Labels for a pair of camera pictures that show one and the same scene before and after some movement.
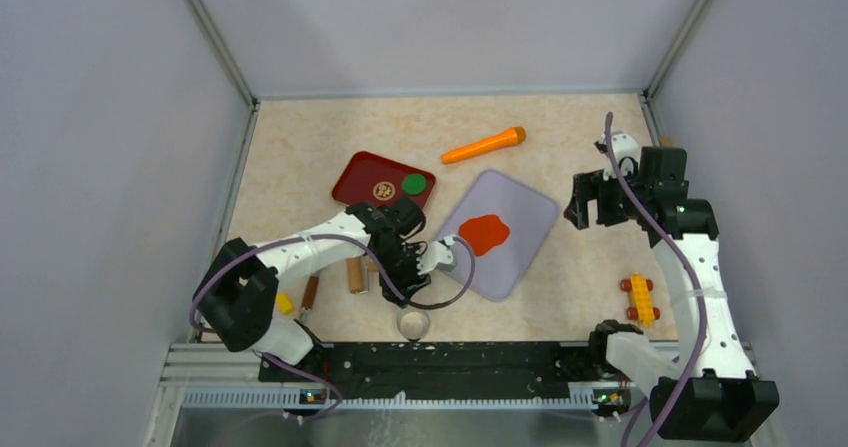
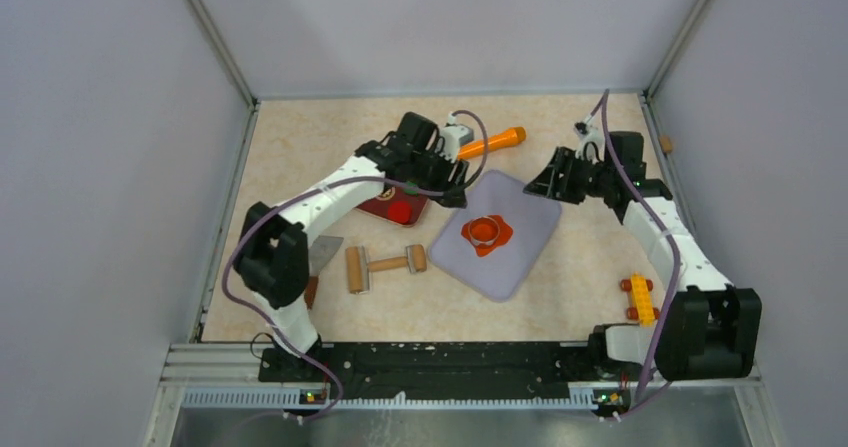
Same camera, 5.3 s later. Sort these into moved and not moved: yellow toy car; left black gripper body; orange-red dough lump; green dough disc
Moved: left black gripper body
Not moved: yellow toy car; orange-red dough lump; green dough disc
